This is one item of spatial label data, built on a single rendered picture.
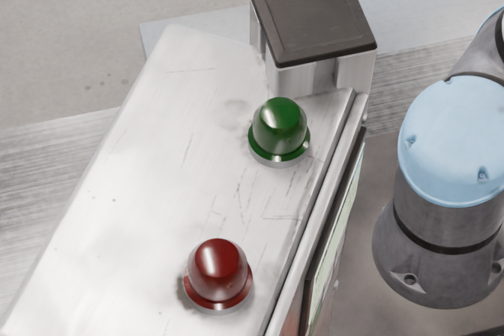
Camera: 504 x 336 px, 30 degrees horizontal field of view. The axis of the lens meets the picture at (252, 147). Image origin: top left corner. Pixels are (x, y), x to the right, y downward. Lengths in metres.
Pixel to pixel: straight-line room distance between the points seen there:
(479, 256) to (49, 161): 0.53
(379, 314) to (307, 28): 0.67
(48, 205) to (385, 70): 0.47
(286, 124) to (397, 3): 1.00
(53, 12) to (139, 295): 2.18
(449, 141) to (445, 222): 0.09
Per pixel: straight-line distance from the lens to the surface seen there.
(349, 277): 1.06
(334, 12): 0.41
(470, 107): 0.92
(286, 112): 0.38
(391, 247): 1.03
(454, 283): 1.02
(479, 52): 0.99
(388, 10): 1.35
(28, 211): 1.16
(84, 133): 1.21
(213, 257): 0.34
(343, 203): 0.41
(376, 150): 1.16
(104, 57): 2.40
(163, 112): 0.40
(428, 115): 0.91
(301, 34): 0.40
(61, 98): 2.33
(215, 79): 0.41
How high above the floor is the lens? 1.79
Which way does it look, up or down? 55 degrees down
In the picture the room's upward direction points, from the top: 1 degrees clockwise
